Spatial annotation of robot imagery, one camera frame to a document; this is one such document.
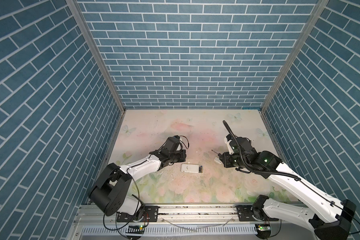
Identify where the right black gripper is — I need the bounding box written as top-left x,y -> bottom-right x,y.
217,150 -> 249,169

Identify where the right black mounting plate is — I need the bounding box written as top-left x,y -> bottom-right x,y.
234,205 -> 279,222

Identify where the black mounting plate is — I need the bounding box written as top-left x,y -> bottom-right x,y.
117,206 -> 160,223
234,205 -> 279,222

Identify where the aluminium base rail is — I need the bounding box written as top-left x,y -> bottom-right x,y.
67,203 -> 317,240

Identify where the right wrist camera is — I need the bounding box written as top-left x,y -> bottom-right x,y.
224,135 -> 234,155

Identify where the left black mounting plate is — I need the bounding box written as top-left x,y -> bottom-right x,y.
117,206 -> 160,223

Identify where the aluminium corner post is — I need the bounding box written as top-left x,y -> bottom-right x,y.
260,0 -> 329,116
66,0 -> 126,114

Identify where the white remote control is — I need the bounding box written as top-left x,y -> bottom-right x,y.
181,164 -> 203,174

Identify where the right aluminium corner post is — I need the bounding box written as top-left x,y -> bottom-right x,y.
260,0 -> 329,116

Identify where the white battery cover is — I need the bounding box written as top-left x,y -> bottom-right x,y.
214,157 -> 223,165

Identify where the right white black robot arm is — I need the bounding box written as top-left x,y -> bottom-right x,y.
218,135 -> 356,240

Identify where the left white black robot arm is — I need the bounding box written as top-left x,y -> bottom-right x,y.
88,136 -> 189,220

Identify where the left aluminium corner post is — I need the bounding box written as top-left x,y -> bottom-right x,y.
66,0 -> 126,114

